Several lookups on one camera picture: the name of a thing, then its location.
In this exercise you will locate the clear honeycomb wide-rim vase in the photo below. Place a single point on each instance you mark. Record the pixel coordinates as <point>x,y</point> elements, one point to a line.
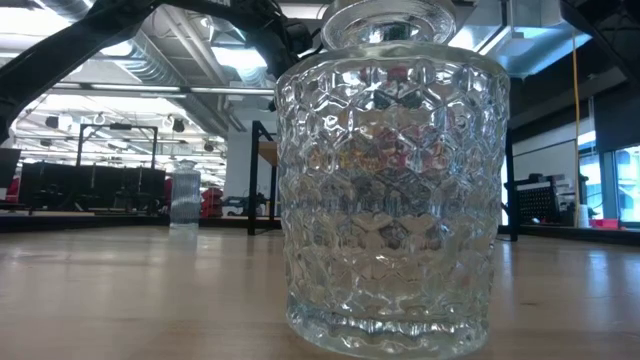
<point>390,200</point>

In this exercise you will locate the clear tall ribbed glass vase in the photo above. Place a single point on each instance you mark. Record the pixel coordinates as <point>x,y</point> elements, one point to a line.
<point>185,195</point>

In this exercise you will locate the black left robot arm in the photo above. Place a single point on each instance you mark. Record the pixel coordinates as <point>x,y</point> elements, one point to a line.
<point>60,55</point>

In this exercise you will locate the red tool cabinet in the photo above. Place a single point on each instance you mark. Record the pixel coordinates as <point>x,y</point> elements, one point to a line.
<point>212,202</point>

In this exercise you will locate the long ceiling light strip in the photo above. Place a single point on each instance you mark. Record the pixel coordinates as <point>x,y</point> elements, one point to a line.
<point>135,88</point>

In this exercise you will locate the black pegboard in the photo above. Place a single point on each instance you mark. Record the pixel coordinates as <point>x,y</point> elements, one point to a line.
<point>537,205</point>

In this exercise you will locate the black workbench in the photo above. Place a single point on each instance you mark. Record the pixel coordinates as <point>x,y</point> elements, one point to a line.
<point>90,187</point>

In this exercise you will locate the white roll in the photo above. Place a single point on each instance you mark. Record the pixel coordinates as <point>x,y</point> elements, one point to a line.
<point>582,216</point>

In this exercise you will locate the red bin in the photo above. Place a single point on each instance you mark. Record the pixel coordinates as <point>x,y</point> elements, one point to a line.
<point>605,223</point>

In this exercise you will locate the silver corrugated air duct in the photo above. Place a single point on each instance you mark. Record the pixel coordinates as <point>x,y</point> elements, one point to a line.
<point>150,70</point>

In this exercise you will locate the black metal gantry frame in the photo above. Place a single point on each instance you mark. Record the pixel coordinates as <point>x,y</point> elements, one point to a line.
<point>117,126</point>

